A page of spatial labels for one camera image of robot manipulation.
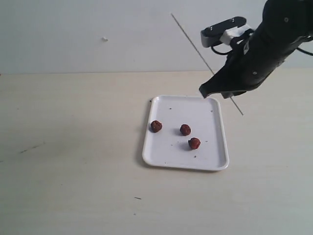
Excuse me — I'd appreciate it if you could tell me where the black right camera cable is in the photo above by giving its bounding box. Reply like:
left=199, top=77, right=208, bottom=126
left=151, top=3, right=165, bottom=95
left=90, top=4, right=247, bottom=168
left=210, top=44, right=233, bottom=56

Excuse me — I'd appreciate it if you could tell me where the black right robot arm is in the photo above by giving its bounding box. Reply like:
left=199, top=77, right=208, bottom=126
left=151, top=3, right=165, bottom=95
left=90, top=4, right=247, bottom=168
left=199, top=0, right=313, bottom=98

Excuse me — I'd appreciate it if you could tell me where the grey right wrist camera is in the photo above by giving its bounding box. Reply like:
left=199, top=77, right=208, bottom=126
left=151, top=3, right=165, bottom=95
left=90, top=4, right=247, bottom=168
left=201, top=16, right=246, bottom=48

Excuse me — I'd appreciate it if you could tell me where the thin metal skewer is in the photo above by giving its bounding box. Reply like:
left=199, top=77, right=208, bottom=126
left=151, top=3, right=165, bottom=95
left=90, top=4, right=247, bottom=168
left=170, top=13, right=244, bottom=116

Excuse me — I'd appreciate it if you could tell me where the red-brown meat ball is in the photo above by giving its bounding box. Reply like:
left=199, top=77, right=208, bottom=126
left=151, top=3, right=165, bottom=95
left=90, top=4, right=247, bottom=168
left=179, top=124, right=191, bottom=136
left=188, top=138, right=201, bottom=150
left=151, top=120, right=162, bottom=133

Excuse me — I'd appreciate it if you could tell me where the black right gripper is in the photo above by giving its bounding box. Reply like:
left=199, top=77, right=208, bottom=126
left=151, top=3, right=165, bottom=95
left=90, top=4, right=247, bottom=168
left=199, top=32, right=286, bottom=99

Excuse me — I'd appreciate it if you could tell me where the white rectangular plastic tray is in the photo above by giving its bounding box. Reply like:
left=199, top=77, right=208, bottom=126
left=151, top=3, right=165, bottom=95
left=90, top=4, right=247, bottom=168
left=142, top=95, right=229, bottom=171

